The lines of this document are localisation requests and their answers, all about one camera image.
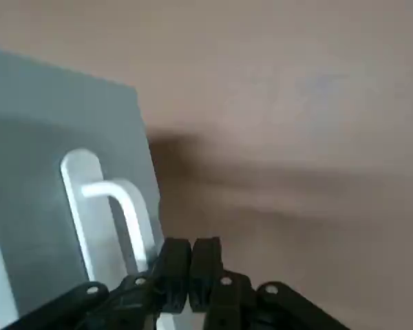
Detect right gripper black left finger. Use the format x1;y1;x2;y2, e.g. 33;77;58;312
6;236;193;330

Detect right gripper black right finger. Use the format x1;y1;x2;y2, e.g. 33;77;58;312
189;235;352;330

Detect gray wooden drawer white handle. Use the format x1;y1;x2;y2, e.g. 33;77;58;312
0;46;162;330

